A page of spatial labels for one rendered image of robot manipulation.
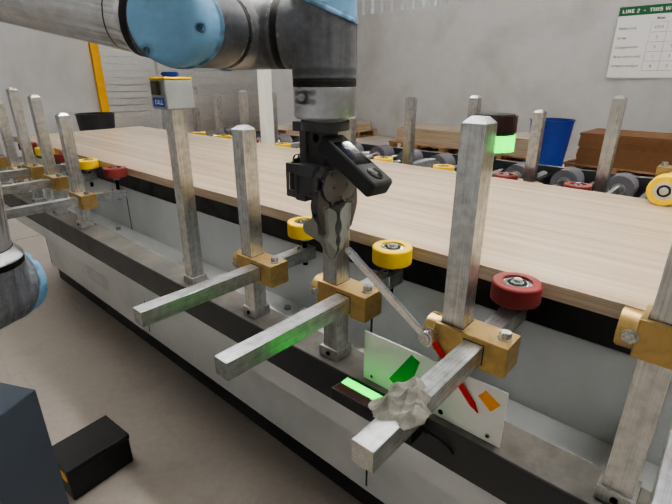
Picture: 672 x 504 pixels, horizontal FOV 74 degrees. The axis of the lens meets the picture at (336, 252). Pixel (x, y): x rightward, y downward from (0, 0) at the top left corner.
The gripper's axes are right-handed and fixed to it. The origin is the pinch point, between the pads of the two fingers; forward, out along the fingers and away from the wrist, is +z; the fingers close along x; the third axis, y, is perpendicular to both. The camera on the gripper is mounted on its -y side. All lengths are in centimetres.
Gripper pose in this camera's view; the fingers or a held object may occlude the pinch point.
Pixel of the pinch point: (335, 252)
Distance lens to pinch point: 71.3
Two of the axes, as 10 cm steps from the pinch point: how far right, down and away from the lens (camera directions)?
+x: -6.6, 2.7, -7.0
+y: -7.5, -2.4, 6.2
